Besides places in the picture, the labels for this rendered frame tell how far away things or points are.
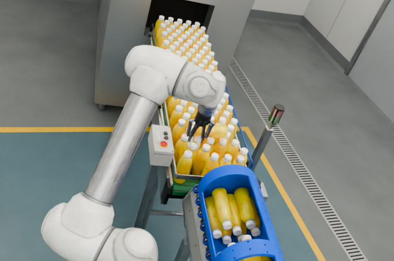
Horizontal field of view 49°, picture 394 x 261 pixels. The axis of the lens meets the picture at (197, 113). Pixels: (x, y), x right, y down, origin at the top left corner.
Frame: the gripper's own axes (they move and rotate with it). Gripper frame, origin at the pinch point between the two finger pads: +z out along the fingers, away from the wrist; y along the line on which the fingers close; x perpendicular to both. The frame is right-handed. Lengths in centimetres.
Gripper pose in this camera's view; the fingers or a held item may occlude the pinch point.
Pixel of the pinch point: (194, 142)
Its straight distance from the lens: 221.8
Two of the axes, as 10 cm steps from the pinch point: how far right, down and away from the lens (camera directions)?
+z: -2.6, 7.7, 5.8
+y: 9.5, 1.1, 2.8
